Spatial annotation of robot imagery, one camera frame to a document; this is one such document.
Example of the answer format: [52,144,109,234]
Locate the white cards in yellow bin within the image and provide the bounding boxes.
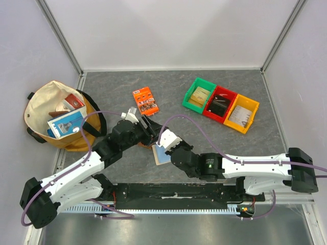
[228,105,252,128]

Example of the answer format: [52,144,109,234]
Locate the orange screw box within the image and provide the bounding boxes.
[132,87,159,116]

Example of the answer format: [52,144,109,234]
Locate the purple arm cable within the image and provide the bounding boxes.
[157,114,327,221]
[20,111,135,227]

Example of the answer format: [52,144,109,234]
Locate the beige card holder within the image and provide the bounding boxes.
[152,144,171,166]

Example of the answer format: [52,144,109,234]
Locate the yellow canvas tote bag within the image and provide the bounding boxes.
[24,81,107,152]

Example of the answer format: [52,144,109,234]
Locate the yellow plastic bin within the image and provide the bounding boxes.
[223,94,260,134]

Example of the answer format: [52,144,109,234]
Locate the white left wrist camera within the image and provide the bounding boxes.
[121,107,139,124]

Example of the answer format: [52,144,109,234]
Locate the red plastic bin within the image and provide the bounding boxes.
[202,85,238,124]

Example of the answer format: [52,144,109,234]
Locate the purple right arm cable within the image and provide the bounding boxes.
[157,114,327,221]

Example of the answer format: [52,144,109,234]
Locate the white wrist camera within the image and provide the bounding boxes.
[121,107,139,124]
[156,129,182,151]

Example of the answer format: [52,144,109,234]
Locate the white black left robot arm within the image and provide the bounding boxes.
[19,113,163,229]

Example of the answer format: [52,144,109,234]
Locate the red white product box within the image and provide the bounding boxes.
[62,94,84,111]

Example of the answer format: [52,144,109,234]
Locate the grey slotted cable duct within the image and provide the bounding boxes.
[63,202,240,215]

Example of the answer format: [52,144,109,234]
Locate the blue white product box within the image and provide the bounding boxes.
[47,108,87,139]

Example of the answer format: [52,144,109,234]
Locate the gold cards in green bin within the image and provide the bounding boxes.
[188,86,210,108]

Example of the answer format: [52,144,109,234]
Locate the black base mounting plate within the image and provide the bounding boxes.
[96,183,265,210]

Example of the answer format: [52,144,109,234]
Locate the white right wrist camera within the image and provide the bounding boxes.
[156,129,182,151]

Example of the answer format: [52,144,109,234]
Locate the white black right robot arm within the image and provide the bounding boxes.
[165,141,318,201]

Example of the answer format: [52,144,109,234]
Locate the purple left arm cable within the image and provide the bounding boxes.
[20,111,135,227]

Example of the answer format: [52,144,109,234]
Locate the black cards in red bin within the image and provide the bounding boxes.
[207,95,230,117]

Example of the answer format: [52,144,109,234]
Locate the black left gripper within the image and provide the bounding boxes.
[121,114,169,151]

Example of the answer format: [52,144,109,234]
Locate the brown leather card wallet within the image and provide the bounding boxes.
[137,142,152,149]

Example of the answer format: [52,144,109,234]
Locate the green plastic bin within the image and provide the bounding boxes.
[182,78,217,114]

